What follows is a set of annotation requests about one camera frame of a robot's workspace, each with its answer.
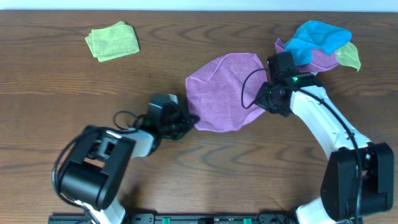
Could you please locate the folded green cloth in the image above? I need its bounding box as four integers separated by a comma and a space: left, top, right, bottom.
85, 21, 140, 62

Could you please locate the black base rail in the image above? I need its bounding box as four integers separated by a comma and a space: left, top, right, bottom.
48, 212, 299, 224

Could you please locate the black right camera cable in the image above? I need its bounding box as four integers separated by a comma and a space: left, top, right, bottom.
241, 67, 364, 224

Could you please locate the crumpled green cloth in pile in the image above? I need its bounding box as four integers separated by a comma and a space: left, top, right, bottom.
335, 42, 361, 72

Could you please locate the purple microfiber cloth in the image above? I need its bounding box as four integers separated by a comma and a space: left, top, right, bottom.
185, 53, 267, 133

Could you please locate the black camera cable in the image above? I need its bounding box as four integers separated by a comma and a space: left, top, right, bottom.
51, 110, 147, 224
241, 67, 364, 224

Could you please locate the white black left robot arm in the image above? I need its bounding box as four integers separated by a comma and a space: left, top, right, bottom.
49, 103, 200, 223

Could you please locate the blue microfiber cloth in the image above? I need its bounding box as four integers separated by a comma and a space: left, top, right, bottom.
284, 21, 352, 65

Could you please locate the black left camera cable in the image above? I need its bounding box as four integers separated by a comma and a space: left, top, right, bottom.
51, 110, 147, 224

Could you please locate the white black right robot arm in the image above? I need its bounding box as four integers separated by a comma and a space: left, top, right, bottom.
255, 73, 394, 223

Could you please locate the purple cloth in pile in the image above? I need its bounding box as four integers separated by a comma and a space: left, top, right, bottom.
274, 38, 340, 77

